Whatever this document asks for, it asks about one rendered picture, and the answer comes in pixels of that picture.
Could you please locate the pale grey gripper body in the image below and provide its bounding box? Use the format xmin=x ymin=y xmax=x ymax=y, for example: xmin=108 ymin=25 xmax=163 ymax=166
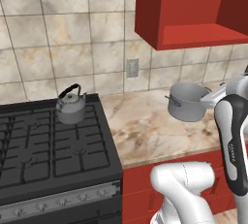
xmin=200 ymin=84 xmax=230 ymax=110

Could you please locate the grey metal pot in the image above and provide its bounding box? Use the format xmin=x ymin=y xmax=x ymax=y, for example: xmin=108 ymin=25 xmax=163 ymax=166
xmin=165 ymin=82 xmax=213 ymax=123

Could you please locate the red base cabinet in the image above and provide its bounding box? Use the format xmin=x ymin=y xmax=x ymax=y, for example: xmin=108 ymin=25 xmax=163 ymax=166
xmin=121 ymin=148 xmax=248 ymax=224

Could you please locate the black gas stove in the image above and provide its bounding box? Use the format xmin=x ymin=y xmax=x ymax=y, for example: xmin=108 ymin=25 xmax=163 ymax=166
xmin=0 ymin=92 xmax=125 ymax=224

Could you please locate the grey wall outlet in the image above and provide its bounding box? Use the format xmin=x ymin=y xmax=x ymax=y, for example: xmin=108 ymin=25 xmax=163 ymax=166
xmin=126 ymin=57 xmax=140 ymax=79

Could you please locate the red open wall cabinet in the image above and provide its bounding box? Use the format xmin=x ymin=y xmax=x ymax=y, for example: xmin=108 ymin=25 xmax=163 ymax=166
xmin=134 ymin=0 xmax=248 ymax=52

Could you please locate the grey kettle with black handle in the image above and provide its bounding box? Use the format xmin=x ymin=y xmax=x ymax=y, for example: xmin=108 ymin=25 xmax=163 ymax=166
xmin=55 ymin=82 xmax=88 ymax=125

